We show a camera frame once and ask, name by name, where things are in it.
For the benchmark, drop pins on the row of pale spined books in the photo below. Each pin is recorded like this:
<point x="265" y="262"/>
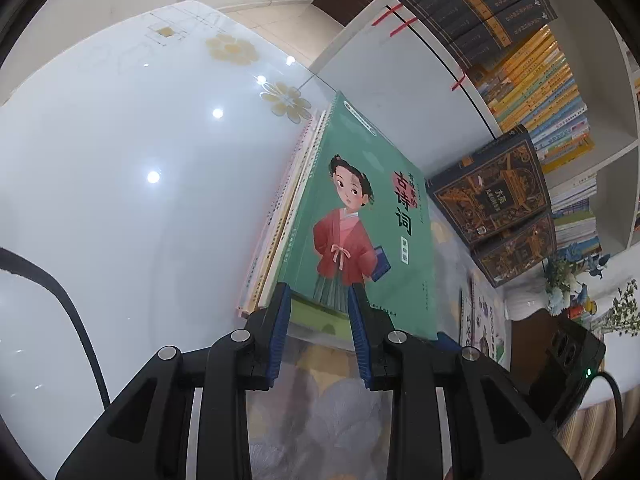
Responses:
<point x="575" y="215"/>

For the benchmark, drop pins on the dark ornate encyclopedia book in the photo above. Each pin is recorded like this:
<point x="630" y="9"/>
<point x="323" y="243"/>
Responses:
<point x="520" y="255"/>
<point x="492" y="190"/>

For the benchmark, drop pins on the row of dark volumes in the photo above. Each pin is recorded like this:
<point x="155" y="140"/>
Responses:
<point x="475" y="5"/>

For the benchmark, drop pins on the bright green book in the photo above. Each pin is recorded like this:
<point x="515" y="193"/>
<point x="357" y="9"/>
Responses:
<point x="315" y="310"/>

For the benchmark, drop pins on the green book with robed girl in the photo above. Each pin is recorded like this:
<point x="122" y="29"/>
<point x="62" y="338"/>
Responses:
<point x="360" y="200"/>

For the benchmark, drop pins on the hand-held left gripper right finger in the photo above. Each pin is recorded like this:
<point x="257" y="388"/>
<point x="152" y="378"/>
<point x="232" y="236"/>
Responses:
<point x="360" y="340"/>

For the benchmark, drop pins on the brown wooden cabinet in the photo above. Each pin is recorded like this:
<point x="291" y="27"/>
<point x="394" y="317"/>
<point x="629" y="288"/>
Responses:
<point x="522" y="350"/>

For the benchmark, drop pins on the red tape mark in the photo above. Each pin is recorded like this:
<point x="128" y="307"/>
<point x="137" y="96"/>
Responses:
<point x="459" y="82"/>
<point x="395" y="17"/>

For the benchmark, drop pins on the colourful small containers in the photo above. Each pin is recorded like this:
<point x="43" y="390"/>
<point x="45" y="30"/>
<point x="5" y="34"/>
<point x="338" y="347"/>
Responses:
<point x="582" y="310"/>

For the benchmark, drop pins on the stack of thin books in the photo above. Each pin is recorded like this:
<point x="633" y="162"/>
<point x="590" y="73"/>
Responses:
<point x="305" y="180"/>

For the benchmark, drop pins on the striped beige curtain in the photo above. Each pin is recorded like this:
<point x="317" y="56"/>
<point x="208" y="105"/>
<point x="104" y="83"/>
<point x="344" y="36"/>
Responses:
<point x="590" y="445"/>

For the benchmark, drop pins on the white ribbed vase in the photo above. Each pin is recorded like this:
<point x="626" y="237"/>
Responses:
<point x="525" y="306"/>

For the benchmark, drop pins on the white book with mermaid figure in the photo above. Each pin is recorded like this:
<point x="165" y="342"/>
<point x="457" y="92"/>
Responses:
<point x="487" y="325"/>

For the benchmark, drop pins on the green sprig in glass vase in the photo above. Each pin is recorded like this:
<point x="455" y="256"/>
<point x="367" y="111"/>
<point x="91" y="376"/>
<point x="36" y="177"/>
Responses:
<point x="622" y="310"/>

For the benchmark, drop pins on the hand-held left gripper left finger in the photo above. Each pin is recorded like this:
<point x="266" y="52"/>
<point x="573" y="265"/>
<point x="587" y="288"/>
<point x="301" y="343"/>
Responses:
<point x="280" y="335"/>

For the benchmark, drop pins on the white bookshelf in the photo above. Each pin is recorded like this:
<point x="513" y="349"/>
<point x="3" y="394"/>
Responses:
<point x="400" y="90"/>

